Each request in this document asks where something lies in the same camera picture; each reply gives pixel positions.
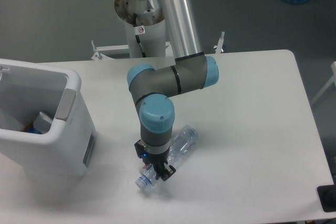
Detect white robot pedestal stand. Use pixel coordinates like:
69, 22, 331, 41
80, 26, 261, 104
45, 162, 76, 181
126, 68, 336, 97
91, 0, 226, 61

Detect white furniture frame right edge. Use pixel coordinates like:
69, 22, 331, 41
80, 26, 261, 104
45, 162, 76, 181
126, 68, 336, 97
310, 61, 335, 108

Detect white plastic trash can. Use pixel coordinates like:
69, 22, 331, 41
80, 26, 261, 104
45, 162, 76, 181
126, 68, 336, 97
1, 59, 97, 176

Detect black cable on pedestal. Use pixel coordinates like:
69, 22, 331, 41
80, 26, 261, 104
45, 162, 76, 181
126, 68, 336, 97
133, 13, 147, 58

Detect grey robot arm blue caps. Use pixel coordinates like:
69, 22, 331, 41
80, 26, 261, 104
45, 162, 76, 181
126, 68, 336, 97
114, 0, 219, 180

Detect clear plastic water bottle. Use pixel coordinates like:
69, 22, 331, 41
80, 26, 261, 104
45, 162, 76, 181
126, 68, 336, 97
135, 125, 198, 190

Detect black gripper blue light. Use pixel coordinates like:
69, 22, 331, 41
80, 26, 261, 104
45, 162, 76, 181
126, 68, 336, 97
134, 141, 176, 181

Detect black clamp at table edge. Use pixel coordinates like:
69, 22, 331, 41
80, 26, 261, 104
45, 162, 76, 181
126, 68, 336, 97
317, 185, 335, 212

